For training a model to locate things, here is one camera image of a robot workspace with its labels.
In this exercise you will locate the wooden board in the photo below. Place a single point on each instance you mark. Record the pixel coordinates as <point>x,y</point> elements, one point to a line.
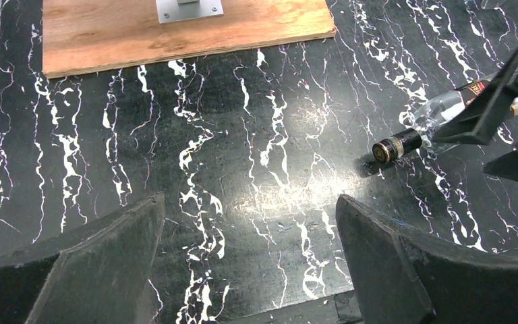
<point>80,37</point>

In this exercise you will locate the metal stand post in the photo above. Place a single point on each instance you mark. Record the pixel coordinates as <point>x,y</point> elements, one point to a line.
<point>179,10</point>

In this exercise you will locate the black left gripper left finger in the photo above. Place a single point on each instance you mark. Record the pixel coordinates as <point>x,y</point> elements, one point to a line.
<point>95,273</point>

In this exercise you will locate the clear bottle black cap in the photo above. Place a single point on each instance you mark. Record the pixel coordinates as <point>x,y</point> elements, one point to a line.
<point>425,121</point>

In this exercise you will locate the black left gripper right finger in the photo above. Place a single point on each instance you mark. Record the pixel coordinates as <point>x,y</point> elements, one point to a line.
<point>402,274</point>

